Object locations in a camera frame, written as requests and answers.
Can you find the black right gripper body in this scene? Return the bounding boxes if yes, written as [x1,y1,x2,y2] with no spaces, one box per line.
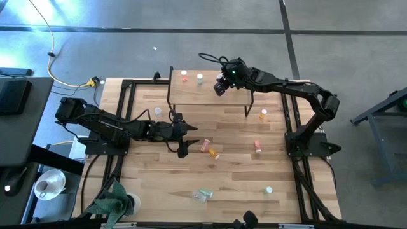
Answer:
[221,58,252,88]

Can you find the clear pill bottle green label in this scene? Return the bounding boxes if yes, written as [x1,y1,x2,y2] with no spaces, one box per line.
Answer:
[191,190,207,204]

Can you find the white box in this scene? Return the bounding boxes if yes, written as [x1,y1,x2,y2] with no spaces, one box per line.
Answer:
[68,135,89,162]

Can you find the wooden shelf black metal legs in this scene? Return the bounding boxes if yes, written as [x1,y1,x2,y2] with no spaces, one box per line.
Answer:
[166,66,255,118]

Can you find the white cup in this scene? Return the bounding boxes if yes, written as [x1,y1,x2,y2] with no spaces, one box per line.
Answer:
[34,179,52,198]

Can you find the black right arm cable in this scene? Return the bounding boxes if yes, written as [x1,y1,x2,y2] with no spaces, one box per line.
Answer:
[198,52,230,66]

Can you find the green plant white pot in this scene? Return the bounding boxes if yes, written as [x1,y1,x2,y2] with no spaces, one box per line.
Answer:
[83,179,142,229]

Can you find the black desk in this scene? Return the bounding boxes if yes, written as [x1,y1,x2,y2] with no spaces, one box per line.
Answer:
[0,144,85,229]

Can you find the dark grey desk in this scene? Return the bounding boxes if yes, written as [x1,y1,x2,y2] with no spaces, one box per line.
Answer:
[0,76,55,168]

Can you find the black computer mouse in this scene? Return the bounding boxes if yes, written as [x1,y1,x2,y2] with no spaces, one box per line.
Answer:
[2,167,28,197]

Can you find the grey blue table frame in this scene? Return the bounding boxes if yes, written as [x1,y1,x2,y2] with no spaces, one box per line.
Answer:
[350,86,407,188]

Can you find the black rounded object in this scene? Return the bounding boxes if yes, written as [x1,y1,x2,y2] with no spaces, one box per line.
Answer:
[233,209,259,229]

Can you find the silver aluminium extrusion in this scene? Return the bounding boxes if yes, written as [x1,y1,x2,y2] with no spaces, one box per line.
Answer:
[100,222,137,228]
[278,223,315,229]

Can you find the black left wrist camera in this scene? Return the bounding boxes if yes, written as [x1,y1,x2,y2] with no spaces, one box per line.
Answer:
[177,142,190,159]

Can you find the yellow power cable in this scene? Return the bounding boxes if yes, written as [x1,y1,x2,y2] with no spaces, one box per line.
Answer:
[27,0,98,88]

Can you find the black closed laptop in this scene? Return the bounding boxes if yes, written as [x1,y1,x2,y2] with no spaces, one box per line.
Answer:
[0,79,32,116]

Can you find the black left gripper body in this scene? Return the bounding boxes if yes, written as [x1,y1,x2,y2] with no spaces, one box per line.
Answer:
[171,120,189,144]

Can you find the black flat device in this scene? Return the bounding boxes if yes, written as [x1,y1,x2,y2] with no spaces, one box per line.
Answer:
[0,67,33,77]

